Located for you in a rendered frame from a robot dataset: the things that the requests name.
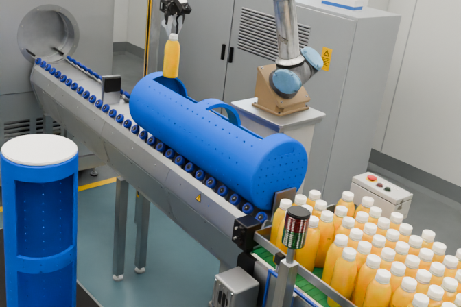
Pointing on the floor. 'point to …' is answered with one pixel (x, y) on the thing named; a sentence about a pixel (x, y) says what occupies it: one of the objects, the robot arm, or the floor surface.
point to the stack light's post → (285, 284)
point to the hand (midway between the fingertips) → (173, 33)
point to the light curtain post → (152, 27)
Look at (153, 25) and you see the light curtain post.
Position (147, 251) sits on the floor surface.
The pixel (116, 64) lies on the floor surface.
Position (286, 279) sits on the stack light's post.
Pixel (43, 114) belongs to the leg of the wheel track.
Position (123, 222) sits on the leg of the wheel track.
